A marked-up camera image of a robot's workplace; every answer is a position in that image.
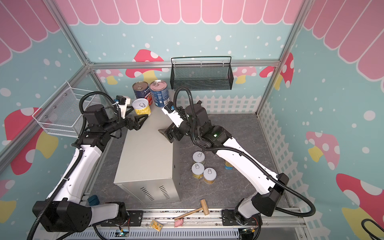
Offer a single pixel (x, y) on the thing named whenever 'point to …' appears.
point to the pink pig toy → (178, 223)
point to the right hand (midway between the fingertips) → (166, 122)
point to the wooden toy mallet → (204, 207)
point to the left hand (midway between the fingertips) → (140, 114)
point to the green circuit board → (125, 233)
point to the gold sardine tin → (228, 166)
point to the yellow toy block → (156, 225)
